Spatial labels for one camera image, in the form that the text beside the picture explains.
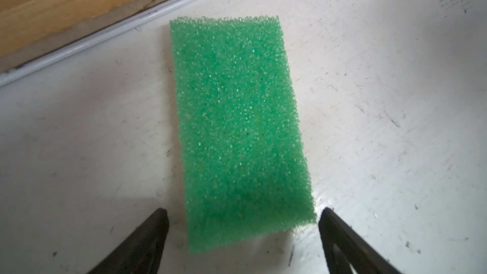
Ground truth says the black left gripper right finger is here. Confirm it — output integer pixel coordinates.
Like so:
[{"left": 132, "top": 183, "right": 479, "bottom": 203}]
[{"left": 318, "top": 208, "right": 399, "bottom": 274}]

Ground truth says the white wire wooden shelf unit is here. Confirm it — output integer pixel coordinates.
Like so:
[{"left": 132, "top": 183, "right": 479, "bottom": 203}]
[{"left": 1, "top": 0, "right": 196, "bottom": 86}]

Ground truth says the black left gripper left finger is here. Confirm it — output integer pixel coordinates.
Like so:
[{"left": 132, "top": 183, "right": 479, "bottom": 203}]
[{"left": 90, "top": 208, "right": 169, "bottom": 274}]

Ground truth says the light green sponge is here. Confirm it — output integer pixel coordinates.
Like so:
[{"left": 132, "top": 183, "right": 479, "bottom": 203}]
[{"left": 170, "top": 16, "right": 317, "bottom": 254}]

